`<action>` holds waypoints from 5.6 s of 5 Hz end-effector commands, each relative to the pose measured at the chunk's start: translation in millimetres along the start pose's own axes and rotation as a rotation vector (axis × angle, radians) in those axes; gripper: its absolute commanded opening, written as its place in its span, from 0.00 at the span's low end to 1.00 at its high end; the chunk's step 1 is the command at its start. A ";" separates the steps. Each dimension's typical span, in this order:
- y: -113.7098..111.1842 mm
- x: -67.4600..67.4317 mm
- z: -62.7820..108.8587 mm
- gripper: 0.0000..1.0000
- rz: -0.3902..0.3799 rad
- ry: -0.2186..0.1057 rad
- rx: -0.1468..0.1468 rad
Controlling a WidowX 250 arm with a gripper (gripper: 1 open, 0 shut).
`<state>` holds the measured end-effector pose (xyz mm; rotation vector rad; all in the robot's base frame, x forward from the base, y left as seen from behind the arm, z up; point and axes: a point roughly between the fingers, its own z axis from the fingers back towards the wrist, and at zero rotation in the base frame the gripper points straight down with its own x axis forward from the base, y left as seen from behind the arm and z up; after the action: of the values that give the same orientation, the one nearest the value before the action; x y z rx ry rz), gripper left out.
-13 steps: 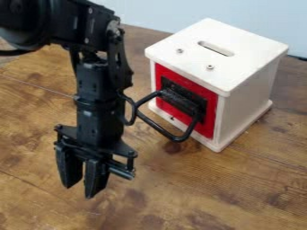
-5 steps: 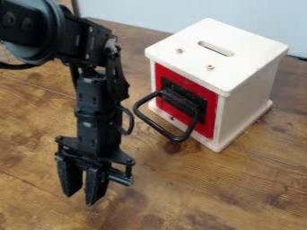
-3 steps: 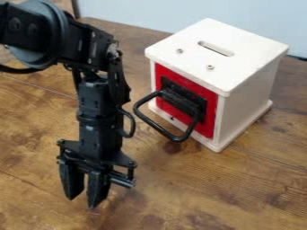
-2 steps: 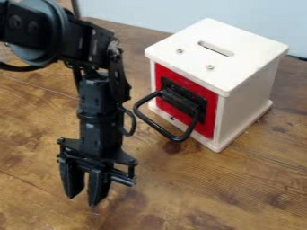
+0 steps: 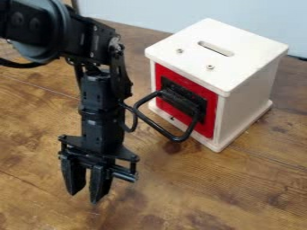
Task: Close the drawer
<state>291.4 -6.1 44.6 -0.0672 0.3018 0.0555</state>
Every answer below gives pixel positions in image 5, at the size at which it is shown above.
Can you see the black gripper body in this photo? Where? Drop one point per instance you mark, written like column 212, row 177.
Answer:
column 89, row 157

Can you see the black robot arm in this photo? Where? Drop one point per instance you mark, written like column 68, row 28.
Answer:
column 45, row 30

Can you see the red drawer front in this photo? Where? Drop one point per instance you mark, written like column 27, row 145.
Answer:
column 192, row 96

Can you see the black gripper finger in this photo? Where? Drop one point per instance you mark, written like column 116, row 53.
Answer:
column 73, row 174
column 100, row 183

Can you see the white wooden box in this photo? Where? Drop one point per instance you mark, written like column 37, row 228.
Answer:
column 227, row 65

